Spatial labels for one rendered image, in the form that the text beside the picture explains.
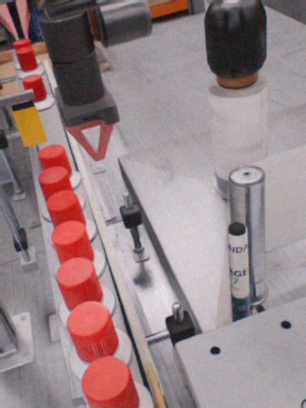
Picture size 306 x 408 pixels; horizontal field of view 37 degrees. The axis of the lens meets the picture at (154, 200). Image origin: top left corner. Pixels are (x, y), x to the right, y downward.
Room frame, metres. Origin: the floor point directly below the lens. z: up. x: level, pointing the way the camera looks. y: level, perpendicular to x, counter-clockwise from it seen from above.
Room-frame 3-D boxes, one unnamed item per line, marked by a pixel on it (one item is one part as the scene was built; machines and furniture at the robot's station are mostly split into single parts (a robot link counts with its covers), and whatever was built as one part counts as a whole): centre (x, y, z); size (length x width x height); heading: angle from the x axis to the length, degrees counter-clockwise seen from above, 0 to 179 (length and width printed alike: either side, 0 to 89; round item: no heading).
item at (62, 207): (0.38, 0.09, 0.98); 0.05 x 0.05 x 0.20
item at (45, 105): (0.73, 0.16, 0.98); 0.05 x 0.05 x 0.20
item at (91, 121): (0.58, 0.07, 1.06); 0.07 x 0.07 x 0.09; 12
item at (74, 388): (0.77, 0.20, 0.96); 1.07 x 0.01 x 0.01; 11
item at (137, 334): (0.78, 0.13, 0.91); 1.07 x 0.01 x 0.02; 11
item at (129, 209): (0.56, 0.04, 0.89); 0.03 x 0.03 x 0.12; 11
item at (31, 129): (0.54, 0.14, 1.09); 0.03 x 0.01 x 0.06; 101
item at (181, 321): (0.33, 0.01, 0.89); 0.06 x 0.03 x 0.12; 101
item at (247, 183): (0.39, -0.10, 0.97); 0.05 x 0.05 x 0.19
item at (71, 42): (0.57, 0.06, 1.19); 0.07 x 0.06 x 0.07; 107
